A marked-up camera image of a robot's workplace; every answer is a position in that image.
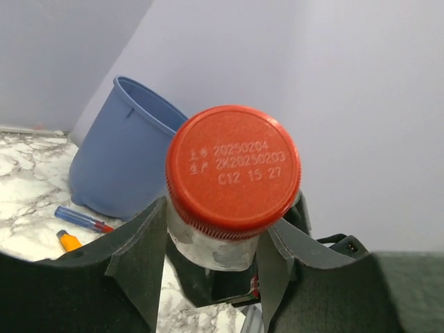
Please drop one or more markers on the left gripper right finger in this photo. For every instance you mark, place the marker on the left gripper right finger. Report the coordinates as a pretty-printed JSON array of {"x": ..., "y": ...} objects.
[{"x": 307, "y": 287}]

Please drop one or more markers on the blue handled screwdriver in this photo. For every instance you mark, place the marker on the blue handled screwdriver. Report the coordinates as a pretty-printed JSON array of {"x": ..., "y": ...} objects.
[{"x": 82, "y": 220}]

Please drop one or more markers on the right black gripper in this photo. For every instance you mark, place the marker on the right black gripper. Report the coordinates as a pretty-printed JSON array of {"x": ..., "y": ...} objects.
[{"x": 203, "y": 287}]

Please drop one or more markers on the clear bottle red cap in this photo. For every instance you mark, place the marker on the clear bottle red cap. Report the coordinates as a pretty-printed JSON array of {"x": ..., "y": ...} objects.
[{"x": 232, "y": 172}]

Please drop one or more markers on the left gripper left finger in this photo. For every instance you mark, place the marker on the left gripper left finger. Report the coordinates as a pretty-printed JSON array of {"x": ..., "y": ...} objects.
[{"x": 109, "y": 285}]

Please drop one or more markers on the orange utility knife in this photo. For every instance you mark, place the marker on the orange utility knife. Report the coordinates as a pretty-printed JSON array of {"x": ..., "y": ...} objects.
[{"x": 67, "y": 241}]

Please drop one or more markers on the blue plastic bin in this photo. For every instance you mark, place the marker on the blue plastic bin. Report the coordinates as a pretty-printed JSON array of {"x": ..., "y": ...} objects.
[{"x": 118, "y": 169}]

